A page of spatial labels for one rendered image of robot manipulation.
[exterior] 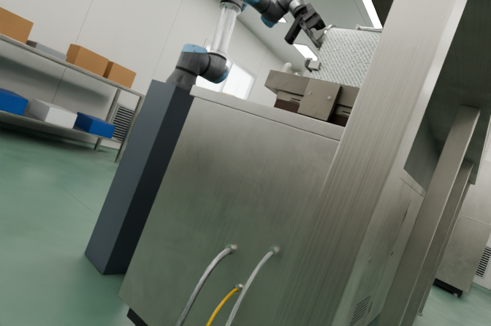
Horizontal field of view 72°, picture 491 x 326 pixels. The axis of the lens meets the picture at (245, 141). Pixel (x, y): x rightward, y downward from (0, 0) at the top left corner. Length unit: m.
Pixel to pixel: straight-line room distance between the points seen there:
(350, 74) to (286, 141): 0.40
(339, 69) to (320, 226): 0.96
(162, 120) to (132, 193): 0.35
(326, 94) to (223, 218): 0.48
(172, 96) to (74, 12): 3.16
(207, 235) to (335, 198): 0.77
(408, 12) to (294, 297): 0.32
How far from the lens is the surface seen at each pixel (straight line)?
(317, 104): 1.02
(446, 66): 1.04
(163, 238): 1.23
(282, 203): 0.96
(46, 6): 4.48
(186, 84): 1.64
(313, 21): 1.48
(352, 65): 1.28
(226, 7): 1.89
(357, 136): 0.38
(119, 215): 1.67
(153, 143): 1.56
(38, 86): 4.53
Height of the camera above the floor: 0.76
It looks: 1 degrees up
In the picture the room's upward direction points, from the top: 21 degrees clockwise
